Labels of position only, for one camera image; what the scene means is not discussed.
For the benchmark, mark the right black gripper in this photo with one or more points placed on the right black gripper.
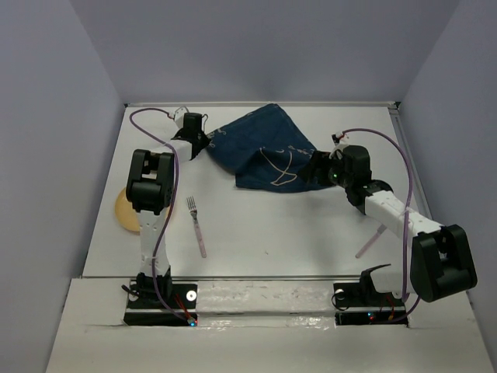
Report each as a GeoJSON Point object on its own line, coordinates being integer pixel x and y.
{"type": "Point", "coordinates": [319, 160]}

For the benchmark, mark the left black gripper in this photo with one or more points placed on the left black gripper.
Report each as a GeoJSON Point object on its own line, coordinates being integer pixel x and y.
{"type": "Point", "coordinates": [204, 141]}

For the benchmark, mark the blue fish placemat cloth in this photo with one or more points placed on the blue fish placemat cloth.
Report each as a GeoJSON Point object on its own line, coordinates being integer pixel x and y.
{"type": "Point", "coordinates": [264, 150]}

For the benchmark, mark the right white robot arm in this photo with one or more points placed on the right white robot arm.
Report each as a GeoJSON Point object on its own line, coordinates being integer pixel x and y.
{"type": "Point", "coordinates": [440, 263]}

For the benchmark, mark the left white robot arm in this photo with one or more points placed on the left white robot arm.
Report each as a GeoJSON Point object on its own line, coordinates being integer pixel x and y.
{"type": "Point", "coordinates": [152, 187]}

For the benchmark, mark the yellow plate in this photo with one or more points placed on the yellow plate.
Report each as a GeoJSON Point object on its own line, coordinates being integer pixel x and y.
{"type": "Point", "coordinates": [125, 214]}

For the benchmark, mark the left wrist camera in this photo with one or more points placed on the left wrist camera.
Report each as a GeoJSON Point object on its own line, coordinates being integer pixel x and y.
{"type": "Point", "coordinates": [178, 115]}

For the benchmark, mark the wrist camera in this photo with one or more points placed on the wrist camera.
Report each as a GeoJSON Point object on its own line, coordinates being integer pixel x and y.
{"type": "Point", "coordinates": [178, 115]}
{"type": "Point", "coordinates": [340, 140]}

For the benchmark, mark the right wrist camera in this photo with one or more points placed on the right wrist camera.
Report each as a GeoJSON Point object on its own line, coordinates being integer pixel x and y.
{"type": "Point", "coordinates": [340, 140]}

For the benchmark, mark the pink handled fork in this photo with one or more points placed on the pink handled fork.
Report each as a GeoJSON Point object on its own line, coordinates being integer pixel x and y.
{"type": "Point", "coordinates": [196, 225]}

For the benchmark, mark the pink handled knife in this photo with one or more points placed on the pink handled knife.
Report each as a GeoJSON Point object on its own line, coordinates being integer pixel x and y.
{"type": "Point", "coordinates": [381, 229]}

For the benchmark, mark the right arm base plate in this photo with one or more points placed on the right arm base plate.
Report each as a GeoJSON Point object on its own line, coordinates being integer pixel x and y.
{"type": "Point", "coordinates": [360, 304]}

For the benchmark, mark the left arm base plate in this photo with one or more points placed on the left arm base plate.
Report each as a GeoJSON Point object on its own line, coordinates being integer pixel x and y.
{"type": "Point", "coordinates": [178, 310]}

